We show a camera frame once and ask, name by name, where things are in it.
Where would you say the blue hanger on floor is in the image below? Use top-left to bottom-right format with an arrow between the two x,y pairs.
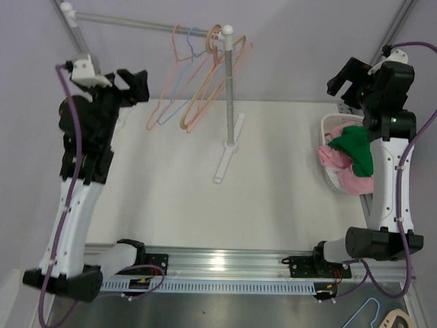
342,297 -> 381,328

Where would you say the pink t shirt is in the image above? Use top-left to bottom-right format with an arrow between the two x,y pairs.
318,123 -> 373,196

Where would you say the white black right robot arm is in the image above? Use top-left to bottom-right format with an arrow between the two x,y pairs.
311,57 -> 424,277

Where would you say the white slotted cable duct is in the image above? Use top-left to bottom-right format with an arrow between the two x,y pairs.
101,278 -> 335,295

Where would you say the green t shirt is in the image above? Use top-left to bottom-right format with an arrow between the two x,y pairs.
328,125 -> 373,178

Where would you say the aluminium rail frame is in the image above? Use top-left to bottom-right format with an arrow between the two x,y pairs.
85,244 -> 406,283

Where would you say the white perforated plastic basket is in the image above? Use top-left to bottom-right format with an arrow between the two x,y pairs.
320,113 -> 363,194

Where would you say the pink hanger with green shirt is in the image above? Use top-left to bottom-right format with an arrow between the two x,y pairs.
145,25 -> 199,131

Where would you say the blue plastic hanger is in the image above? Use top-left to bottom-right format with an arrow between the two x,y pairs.
156,26 -> 209,126

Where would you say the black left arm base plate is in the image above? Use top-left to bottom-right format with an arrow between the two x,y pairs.
129,254 -> 169,276

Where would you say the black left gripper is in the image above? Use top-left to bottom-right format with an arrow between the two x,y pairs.
81,69 -> 149,147

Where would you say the silver white clothes rack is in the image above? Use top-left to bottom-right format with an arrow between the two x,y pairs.
59,1 -> 245,184

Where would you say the wooden hanger on floor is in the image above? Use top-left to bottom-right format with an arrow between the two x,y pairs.
378,308 -> 416,328

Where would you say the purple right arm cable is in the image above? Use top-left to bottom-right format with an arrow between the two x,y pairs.
342,40 -> 437,303

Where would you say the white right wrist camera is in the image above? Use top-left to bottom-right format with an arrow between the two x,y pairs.
367,49 -> 408,75

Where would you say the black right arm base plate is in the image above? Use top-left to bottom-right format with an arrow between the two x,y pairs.
281,256 -> 352,279

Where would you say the beige wooden hanger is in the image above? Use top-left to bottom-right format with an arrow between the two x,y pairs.
180,24 -> 246,133

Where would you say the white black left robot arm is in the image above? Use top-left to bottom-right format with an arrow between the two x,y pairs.
23,69 -> 150,302

